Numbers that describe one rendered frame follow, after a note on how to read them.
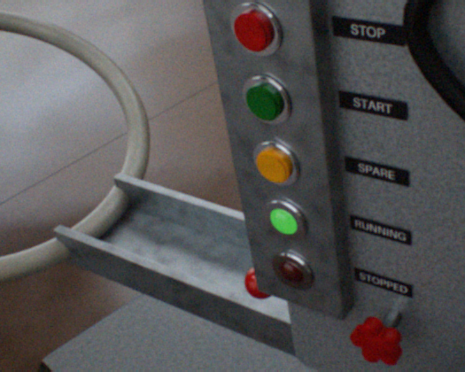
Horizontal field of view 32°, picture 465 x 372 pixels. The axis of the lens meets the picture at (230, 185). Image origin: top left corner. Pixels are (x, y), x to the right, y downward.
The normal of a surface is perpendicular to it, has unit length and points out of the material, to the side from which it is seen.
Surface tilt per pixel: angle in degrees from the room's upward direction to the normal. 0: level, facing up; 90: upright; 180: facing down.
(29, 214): 0
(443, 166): 90
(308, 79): 90
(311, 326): 90
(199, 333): 0
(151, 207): 90
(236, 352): 0
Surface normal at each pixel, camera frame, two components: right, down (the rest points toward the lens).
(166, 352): -0.15, -0.79
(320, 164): -0.55, 0.57
